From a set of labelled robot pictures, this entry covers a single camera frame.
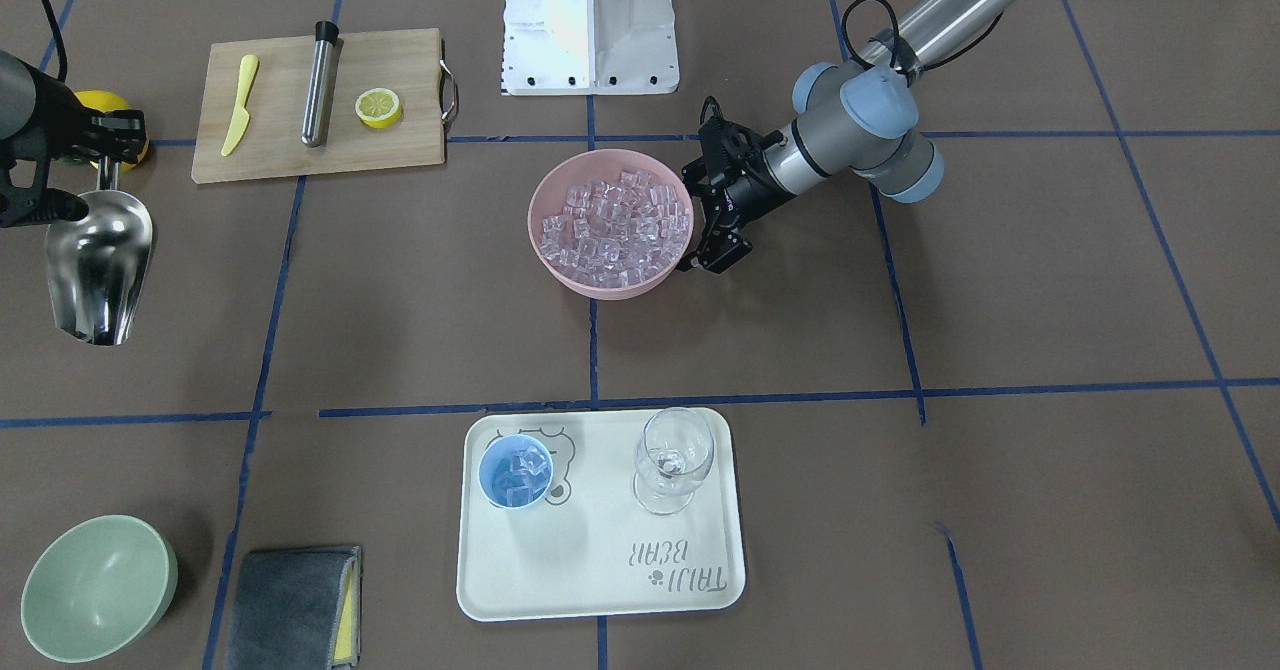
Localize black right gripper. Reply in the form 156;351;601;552
1;90;147;228

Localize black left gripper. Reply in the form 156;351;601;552
676;118;791;273

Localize stainless steel ice scoop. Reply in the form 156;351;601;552
44;160;155;346

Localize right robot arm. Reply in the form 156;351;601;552
1;0;148;228

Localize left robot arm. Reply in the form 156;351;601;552
677;0;1019;274

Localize clear ice cubes pile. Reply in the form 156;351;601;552
532;168;692;290

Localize blue cup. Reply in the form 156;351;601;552
476;434;556;510

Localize ice cubes in cup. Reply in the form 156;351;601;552
493;448;554;507

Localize whole yellow lemon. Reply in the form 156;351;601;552
74;88;151;173

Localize pink bowl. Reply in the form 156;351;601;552
527;149;695;300

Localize clear wine glass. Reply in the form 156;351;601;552
632;407;716;516

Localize yellow plastic knife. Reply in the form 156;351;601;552
220;54;260;158

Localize steel muddler black cap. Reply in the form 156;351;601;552
300;20;340;149

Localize cream bear tray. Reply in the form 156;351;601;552
456;407;748;623

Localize lemon half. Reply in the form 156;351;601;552
355;87;403;129

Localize wooden cutting board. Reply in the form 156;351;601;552
191;28;445;184

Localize green bowl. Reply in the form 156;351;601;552
20;514;178;664

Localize grey yellow sponge cloth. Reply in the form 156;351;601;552
227;546;364;669

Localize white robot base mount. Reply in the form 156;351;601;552
500;0;681;97

